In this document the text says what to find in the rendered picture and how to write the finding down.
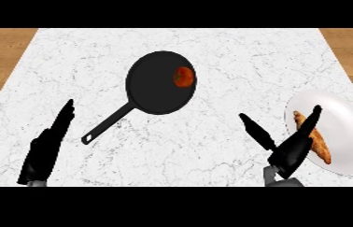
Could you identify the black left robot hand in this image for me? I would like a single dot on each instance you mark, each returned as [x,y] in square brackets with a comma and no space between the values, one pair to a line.
[43,146]

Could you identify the red tomato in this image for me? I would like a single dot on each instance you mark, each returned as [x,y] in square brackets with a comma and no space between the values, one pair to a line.
[183,77]

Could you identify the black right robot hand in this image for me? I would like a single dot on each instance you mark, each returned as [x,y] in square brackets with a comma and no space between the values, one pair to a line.
[294,149]

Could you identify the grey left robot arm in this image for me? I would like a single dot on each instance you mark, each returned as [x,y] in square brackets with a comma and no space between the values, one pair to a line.
[35,183]

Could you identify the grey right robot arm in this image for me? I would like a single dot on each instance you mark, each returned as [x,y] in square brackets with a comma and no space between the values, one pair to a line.
[274,177]

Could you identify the black frying pan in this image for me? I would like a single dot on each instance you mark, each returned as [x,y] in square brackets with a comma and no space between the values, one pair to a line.
[158,84]

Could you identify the orange sweet potato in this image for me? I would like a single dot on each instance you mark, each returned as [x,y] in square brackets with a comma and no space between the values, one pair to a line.
[320,145]

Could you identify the white plate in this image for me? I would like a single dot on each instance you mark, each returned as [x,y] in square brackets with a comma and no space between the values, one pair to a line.
[336,128]

